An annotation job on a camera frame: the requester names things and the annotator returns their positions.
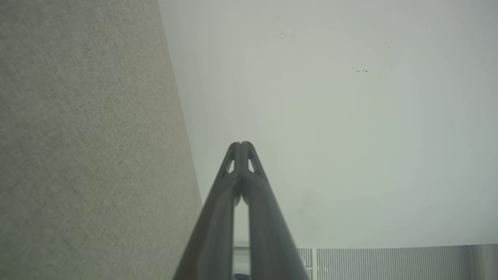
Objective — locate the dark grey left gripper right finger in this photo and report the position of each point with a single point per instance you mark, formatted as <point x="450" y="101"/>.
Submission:
<point x="268" y="233"/>

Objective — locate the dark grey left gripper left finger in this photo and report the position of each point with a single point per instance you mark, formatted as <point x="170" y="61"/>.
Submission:
<point x="214" y="225"/>

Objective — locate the white ribbed panel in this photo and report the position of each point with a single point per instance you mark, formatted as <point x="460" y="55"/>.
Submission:
<point x="389" y="264"/>

